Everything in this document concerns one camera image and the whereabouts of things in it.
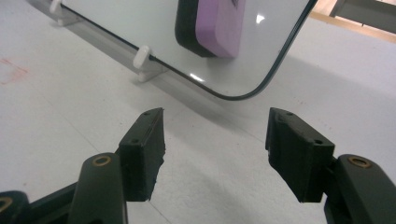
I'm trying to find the white whiteboard with black rim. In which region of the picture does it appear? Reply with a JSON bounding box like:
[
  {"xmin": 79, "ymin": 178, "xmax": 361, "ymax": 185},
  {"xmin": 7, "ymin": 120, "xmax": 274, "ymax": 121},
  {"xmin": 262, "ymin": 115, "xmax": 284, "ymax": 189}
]
[{"xmin": 59, "ymin": 0, "xmax": 319, "ymax": 102}]

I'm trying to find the white desk frame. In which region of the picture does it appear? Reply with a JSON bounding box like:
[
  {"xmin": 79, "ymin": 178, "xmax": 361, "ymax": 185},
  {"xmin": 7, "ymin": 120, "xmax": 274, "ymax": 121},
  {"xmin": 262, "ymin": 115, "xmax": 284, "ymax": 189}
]
[{"xmin": 329, "ymin": 0, "xmax": 396, "ymax": 35}]

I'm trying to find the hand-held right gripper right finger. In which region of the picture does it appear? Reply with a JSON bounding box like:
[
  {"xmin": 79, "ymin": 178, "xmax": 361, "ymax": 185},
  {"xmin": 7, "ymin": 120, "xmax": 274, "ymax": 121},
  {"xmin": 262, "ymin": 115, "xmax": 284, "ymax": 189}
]
[{"xmin": 264, "ymin": 106, "xmax": 336, "ymax": 203}]

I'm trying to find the white whiteboard stand clip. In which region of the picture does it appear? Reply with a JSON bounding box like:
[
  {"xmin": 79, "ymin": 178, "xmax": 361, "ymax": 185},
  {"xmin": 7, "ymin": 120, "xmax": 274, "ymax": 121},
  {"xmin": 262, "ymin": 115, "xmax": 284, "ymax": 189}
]
[
  {"xmin": 49, "ymin": 0, "xmax": 82, "ymax": 27},
  {"xmin": 133, "ymin": 45, "xmax": 170, "ymax": 83}
]

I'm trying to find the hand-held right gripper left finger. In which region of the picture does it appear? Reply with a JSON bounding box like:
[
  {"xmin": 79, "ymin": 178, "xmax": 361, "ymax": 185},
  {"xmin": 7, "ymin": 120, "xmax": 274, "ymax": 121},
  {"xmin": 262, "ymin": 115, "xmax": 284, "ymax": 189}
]
[{"xmin": 117, "ymin": 106, "xmax": 166, "ymax": 203}]

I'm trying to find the black and purple eraser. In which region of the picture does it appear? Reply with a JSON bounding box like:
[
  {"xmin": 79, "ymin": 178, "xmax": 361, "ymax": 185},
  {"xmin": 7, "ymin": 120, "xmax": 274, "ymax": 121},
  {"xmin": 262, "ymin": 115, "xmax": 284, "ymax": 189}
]
[{"xmin": 174, "ymin": 0, "xmax": 248, "ymax": 60}]

